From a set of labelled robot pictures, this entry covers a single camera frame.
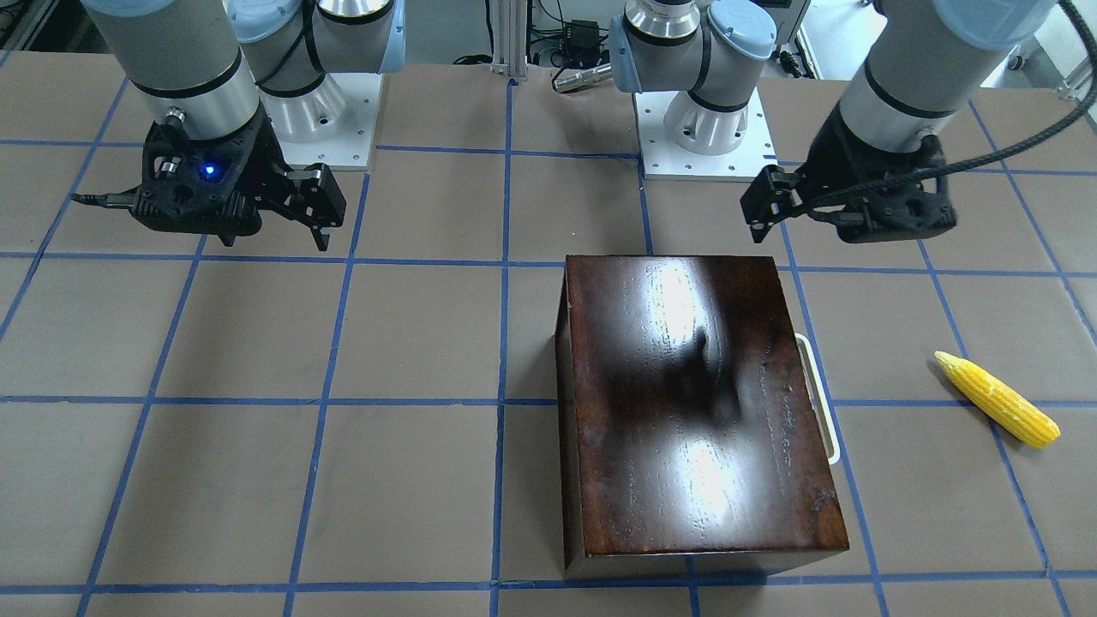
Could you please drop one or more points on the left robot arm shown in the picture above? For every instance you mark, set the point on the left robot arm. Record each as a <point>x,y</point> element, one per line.
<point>920,71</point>

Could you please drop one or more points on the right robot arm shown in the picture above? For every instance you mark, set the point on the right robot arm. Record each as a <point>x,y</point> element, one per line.
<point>230,82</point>

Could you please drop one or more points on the wooden drawer with white handle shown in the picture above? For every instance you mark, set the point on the wooden drawer with white handle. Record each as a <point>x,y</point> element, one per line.
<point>816,392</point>

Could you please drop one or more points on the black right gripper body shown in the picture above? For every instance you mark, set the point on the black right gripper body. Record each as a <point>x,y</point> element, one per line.
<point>265,155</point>

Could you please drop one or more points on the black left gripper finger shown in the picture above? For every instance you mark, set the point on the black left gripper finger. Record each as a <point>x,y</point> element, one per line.
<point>760,223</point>
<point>772,193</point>

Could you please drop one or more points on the silver flashlight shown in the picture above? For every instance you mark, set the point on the silver flashlight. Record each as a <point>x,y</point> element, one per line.
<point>583,79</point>

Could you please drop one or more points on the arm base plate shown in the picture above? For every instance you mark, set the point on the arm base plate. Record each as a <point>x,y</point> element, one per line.
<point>683,142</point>
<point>334,125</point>

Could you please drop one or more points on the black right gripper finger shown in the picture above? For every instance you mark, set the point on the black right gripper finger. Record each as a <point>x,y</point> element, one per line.
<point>319,224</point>
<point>318,201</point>

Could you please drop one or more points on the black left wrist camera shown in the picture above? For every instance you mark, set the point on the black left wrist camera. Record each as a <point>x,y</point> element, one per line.
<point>905,214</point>

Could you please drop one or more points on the yellow corn cob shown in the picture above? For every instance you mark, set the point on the yellow corn cob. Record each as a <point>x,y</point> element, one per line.
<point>1011,410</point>

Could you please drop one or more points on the aluminium frame post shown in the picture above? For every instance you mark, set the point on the aluminium frame post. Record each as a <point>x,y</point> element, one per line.
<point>509,21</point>

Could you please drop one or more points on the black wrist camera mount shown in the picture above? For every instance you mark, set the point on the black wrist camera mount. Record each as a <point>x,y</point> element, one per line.
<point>197,187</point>

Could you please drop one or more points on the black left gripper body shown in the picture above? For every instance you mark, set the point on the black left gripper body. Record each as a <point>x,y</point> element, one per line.
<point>838,151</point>

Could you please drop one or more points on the dark wooden drawer cabinet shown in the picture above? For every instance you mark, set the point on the dark wooden drawer cabinet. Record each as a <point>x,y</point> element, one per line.
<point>688,435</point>

